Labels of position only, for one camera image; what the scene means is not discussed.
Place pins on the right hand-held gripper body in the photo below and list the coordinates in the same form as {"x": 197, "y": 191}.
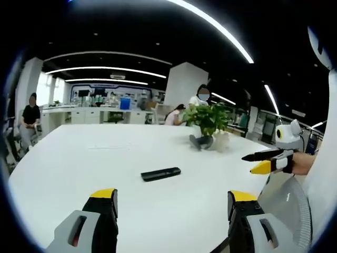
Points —
{"x": 288, "y": 138}

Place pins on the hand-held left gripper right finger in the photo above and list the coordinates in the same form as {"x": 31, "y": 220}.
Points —
{"x": 252, "y": 226}

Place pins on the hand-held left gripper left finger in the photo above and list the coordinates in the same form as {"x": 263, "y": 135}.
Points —
{"x": 87, "y": 232}

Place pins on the black remote control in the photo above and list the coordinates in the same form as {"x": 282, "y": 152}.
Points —
{"x": 160, "y": 174}

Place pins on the grey mesh office chair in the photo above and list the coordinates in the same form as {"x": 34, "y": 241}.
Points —
{"x": 289, "y": 205}

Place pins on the person's white shirt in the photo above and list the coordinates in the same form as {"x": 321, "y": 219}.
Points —
{"x": 330, "y": 131}

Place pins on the white fluffy ornament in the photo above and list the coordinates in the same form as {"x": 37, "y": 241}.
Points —
{"x": 221, "y": 142}

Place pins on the green potted plant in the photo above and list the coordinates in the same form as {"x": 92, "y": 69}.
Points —
{"x": 208, "y": 118}

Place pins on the white counter cabinet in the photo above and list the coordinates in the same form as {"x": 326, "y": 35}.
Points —
{"x": 87, "y": 116}

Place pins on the black office chair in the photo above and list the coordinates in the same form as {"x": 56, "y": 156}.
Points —
{"x": 116, "y": 117}

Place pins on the long ceiling light strip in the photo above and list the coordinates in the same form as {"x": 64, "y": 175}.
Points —
{"x": 223, "y": 29}

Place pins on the blue box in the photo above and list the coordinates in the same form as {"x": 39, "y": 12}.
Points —
{"x": 125, "y": 103}

